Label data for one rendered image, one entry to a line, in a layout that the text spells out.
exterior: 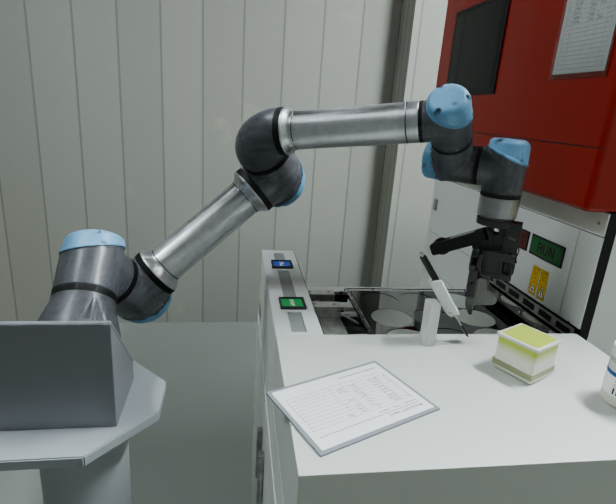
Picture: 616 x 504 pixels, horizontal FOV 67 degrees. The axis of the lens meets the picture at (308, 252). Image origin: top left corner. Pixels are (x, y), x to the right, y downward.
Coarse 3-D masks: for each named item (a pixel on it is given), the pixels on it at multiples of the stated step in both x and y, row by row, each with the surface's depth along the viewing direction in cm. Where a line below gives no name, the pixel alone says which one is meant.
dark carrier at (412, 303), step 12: (360, 300) 122; (372, 300) 123; (384, 300) 124; (396, 300) 124; (408, 300) 125; (420, 300) 125; (372, 312) 116; (408, 312) 117; (420, 312) 118; (444, 312) 119; (372, 324) 109; (420, 324) 111; (444, 324) 112; (456, 324) 112; (468, 324) 113; (504, 324) 114
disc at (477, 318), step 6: (462, 312) 119; (474, 312) 120; (480, 312) 120; (462, 318) 116; (468, 318) 116; (474, 318) 116; (480, 318) 117; (486, 318) 117; (492, 318) 117; (474, 324) 113; (480, 324) 113; (486, 324) 113; (492, 324) 114
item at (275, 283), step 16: (272, 256) 133; (288, 256) 134; (272, 272) 121; (288, 272) 123; (272, 288) 110; (288, 288) 112; (304, 288) 112; (272, 304) 101; (272, 320) 95; (288, 320) 94; (304, 320) 95; (272, 336) 94; (272, 352) 94; (272, 368) 93; (272, 384) 92
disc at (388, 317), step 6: (378, 312) 116; (384, 312) 116; (390, 312) 116; (396, 312) 117; (402, 312) 117; (372, 318) 112; (378, 318) 113; (384, 318) 113; (390, 318) 113; (396, 318) 113; (402, 318) 113; (408, 318) 114; (384, 324) 110; (390, 324) 110; (396, 324) 110; (402, 324) 110; (408, 324) 110
